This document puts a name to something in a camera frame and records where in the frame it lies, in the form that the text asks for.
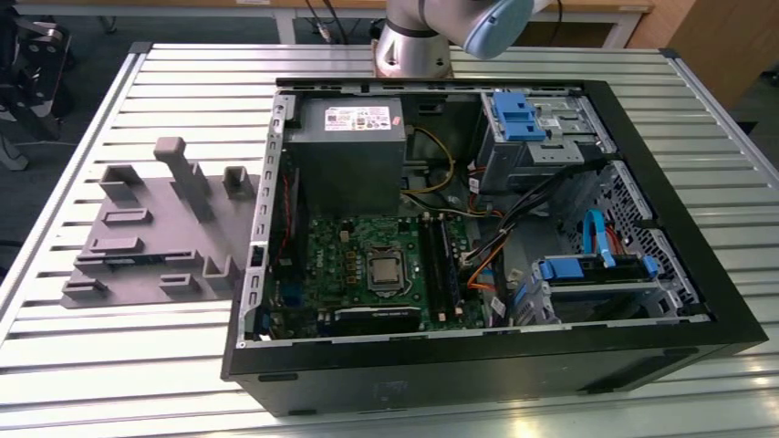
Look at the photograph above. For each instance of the black RAM slot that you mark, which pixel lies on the black RAM slot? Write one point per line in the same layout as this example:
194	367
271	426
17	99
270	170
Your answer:
444	260
428	255

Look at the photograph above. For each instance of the grey metal disk bay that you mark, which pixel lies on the grey metal disk bay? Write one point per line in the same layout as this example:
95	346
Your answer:
602	286

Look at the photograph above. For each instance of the wooden cabinet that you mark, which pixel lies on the wooden cabinet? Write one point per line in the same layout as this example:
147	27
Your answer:
718	41

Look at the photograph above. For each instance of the green Dell motherboard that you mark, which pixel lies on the green Dell motherboard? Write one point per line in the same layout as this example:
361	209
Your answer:
332	242

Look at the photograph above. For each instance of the black table corner cap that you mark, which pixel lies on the black table corner cap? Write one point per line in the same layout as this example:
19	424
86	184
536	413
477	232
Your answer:
141	47
670	52

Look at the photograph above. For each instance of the black open PC case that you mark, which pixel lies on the black open PC case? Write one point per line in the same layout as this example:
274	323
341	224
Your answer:
426	365

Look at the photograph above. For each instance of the grey metal drive cage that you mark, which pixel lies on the grey metal drive cage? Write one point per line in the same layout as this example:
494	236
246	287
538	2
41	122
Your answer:
561	150

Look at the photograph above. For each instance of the hard disk in blue carrier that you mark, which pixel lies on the hard disk in blue carrier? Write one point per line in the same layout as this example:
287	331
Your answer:
564	270

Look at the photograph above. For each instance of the white four-pin power socket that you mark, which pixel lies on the white four-pin power socket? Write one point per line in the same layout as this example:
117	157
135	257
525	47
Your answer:
345	235

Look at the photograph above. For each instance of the grey parts rack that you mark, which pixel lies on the grey parts rack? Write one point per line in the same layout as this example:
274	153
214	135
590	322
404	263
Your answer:
183	223

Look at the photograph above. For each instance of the white furniture foot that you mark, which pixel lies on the white furniture foot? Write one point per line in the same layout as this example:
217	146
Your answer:
15	159

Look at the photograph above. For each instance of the white main power connector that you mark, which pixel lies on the white main power connector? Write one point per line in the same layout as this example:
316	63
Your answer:
466	260

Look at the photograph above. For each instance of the blue plastic drive carrier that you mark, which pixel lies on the blue plastic drive carrier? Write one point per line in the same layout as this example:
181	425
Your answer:
518	114

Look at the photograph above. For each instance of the blue board connector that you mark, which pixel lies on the blue board connector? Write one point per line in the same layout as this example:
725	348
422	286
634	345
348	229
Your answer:
293	293

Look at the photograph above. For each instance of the grey power supply unit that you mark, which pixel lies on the grey power supply unit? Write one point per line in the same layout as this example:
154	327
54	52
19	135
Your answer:
348	173

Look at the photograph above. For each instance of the black graphics card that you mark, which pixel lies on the black graphics card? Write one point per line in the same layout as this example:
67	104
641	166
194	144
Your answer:
378	321

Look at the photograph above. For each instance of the silver CPU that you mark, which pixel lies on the silver CPU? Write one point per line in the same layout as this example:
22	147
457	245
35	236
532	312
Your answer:
385	270

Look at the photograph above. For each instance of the wooden desk white frame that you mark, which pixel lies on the wooden desk white frame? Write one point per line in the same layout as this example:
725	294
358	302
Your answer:
609	7

